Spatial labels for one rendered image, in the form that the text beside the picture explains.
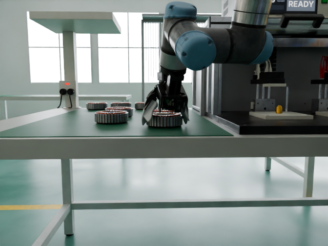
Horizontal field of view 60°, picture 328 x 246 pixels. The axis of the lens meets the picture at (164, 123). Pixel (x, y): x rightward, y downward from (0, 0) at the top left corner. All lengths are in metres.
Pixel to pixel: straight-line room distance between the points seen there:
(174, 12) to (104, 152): 0.36
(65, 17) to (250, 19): 0.96
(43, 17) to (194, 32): 0.97
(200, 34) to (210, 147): 0.27
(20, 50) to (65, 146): 7.41
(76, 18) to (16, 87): 6.76
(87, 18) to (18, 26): 6.81
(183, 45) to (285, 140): 0.35
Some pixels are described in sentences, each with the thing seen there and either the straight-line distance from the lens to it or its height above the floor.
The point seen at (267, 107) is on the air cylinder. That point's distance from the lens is 1.13.
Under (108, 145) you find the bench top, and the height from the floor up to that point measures 0.73.
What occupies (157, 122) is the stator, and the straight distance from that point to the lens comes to 0.82.
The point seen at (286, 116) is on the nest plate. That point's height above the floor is 0.78.
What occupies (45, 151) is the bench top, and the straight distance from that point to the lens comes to 0.73.
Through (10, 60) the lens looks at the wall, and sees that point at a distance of 8.16.
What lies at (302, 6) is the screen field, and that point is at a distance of 1.22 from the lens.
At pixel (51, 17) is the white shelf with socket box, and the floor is 1.18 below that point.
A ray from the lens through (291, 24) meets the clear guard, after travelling 0.91.
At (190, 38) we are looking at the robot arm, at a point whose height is 0.96.
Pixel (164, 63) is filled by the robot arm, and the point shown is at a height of 0.93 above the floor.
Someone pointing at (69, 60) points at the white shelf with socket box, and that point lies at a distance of 1.67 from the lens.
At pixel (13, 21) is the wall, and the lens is 8.24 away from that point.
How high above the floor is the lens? 0.87
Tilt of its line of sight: 7 degrees down
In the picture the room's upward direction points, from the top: straight up
